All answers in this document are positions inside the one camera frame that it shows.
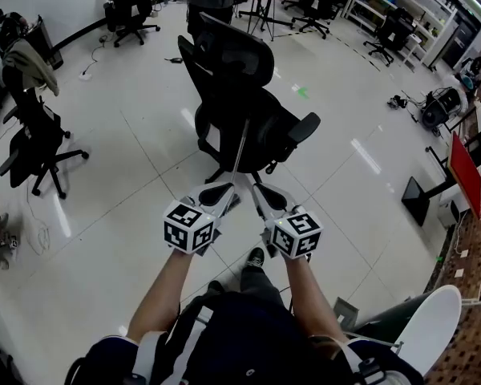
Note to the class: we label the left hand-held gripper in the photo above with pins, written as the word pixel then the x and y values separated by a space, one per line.
pixel 184 231

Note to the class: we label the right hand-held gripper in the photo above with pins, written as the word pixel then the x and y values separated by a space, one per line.
pixel 296 235

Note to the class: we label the person's right forearm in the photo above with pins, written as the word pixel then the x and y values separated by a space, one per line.
pixel 308 295

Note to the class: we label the person's left forearm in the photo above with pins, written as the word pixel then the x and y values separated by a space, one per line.
pixel 160 295

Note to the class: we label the red panel on stand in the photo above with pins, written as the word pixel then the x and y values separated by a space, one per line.
pixel 465 171

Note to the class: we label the person's black sneaker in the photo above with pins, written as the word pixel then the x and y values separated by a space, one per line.
pixel 215 288
pixel 256 257

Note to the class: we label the person's grey trouser leg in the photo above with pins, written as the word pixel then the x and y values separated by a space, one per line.
pixel 258 285

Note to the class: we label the grey metal box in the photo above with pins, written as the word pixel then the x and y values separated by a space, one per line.
pixel 346 313

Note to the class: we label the person's torso with harness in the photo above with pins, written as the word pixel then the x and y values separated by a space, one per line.
pixel 244 343

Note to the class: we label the white power strip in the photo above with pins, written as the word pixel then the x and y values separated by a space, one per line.
pixel 85 75

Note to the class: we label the round black floor fan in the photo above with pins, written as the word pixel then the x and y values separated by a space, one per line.
pixel 439 108

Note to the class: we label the white round-top table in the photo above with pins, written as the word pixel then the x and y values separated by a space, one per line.
pixel 429 327

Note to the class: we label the beige jacket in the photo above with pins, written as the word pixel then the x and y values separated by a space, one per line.
pixel 30 66

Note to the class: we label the black equipment box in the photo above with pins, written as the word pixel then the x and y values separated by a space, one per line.
pixel 46 42

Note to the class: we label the white shelving unit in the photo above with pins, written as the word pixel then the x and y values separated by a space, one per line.
pixel 409 2

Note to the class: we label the black tall cabinet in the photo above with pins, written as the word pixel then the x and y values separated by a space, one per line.
pixel 463 34

